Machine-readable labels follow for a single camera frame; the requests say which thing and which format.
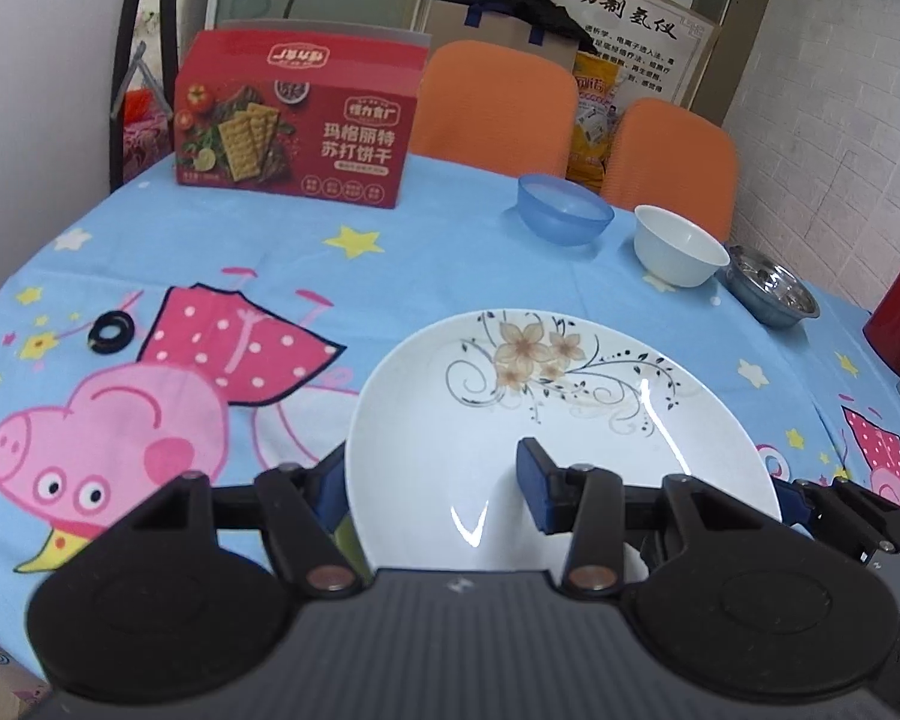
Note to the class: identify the stainless steel bowl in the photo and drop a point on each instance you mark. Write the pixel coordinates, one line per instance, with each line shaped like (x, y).
(770, 293)

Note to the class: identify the green plastic plate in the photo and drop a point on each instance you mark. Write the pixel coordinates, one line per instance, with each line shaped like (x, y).
(345, 537)

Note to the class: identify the white ceramic bowl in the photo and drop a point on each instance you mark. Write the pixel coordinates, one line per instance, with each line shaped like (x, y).
(676, 250)

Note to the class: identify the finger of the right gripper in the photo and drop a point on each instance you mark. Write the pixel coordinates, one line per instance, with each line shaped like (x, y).
(845, 516)

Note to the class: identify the blue plastic bowl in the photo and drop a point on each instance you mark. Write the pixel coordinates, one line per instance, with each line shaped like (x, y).
(561, 212)

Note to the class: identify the blue cartoon tablecloth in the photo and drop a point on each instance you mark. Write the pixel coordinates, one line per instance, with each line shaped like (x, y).
(179, 329)

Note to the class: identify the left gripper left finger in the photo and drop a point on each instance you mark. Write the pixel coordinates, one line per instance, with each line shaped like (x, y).
(322, 488)

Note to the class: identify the white floral plate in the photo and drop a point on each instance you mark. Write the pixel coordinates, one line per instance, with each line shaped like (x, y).
(431, 457)

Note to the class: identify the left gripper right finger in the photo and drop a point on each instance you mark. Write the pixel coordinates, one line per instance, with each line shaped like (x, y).
(581, 500)

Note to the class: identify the yellow snack bag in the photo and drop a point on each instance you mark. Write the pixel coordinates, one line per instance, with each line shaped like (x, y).
(594, 121)

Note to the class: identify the red cracker box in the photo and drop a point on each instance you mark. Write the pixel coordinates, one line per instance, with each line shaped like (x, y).
(319, 110)

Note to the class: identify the left orange chair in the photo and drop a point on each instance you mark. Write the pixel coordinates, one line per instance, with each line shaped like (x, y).
(496, 109)

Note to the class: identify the orange chair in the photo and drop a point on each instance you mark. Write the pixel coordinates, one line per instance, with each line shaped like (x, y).
(667, 156)
(496, 109)

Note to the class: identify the right orange chair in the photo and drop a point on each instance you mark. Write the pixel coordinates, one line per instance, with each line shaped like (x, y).
(667, 156)

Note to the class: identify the brown paper bag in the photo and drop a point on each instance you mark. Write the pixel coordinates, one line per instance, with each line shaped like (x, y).
(451, 23)

